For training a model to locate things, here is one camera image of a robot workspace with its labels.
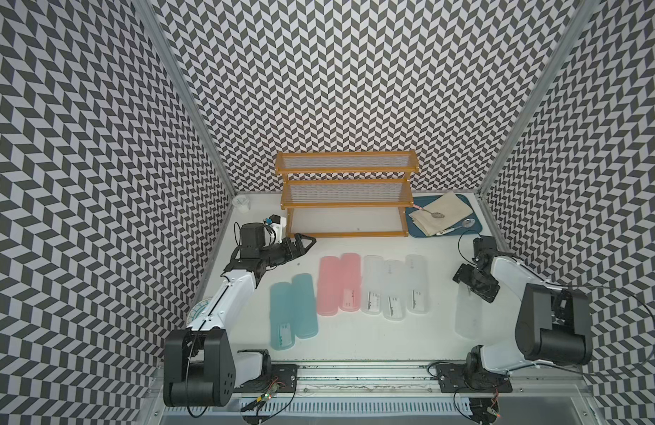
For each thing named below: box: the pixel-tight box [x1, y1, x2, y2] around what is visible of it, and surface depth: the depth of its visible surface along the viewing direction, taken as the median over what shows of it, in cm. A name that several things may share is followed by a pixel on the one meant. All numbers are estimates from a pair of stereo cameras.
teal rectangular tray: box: [406, 193, 484, 239], surface depth 107 cm
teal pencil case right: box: [291, 273, 319, 340], surface depth 90 cm
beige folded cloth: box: [408, 191, 475, 237], surface depth 111 cm
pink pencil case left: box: [317, 255, 340, 317], surface depth 92 cm
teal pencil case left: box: [269, 281, 296, 351], surface depth 86 cm
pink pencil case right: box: [339, 252, 363, 313], surface depth 93 cm
